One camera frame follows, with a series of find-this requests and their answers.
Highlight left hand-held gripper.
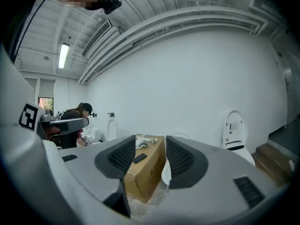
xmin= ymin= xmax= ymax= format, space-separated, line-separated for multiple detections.
xmin=18 ymin=103 xmax=90 ymax=141

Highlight white toilet bowl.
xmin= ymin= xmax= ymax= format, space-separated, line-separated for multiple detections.
xmin=161 ymin=157 xmax=172 ymax=187

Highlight long ceiling lamp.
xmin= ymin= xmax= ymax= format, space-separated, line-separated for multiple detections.
xmin=58 ymin=43 xmax=70 ymax=69

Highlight white hand-held sprayer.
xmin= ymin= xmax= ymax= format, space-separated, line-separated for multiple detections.
xmin=135 ymin=134 xmax=158 ymax=150

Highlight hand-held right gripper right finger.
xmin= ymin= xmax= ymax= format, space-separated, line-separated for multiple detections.
xmin=140 ymin=135 xmax=288 ymax=225

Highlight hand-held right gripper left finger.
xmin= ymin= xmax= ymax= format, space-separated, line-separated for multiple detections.
xmin=58 ymin=135 xmax=137 ymax=218

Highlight brown cardboard box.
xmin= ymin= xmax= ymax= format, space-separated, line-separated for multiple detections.
xmin=123 ymin=135 xmax=167 ymax=204

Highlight white raised toilet seat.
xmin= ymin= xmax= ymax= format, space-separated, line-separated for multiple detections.
xmin=106 ymin=118 xmax=119 ymax=141

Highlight white toilet with raised lid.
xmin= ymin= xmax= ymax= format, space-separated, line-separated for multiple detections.
xmin=221 ymin=110 xmax=256 ymax=166

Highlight black smartphone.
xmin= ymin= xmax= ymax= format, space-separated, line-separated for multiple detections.
xmin=133 ymin=153 xmax=148 ymax=165

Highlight white ceiling air conditioner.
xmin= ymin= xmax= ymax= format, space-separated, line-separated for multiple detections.
xmin=81 ymin=20 xmax=120 ymax=59

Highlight wooden steps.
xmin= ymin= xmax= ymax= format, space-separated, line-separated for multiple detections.
xmin=250 ymin=142 xmax=295 ymax=188

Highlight black head-worn camera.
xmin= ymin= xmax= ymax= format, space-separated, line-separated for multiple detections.
xmin=104 ymin=0 xmax=123 ymax=15

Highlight window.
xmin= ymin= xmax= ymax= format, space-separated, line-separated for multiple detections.
xmin=37 ymin=97 xmax=54 ymax=114

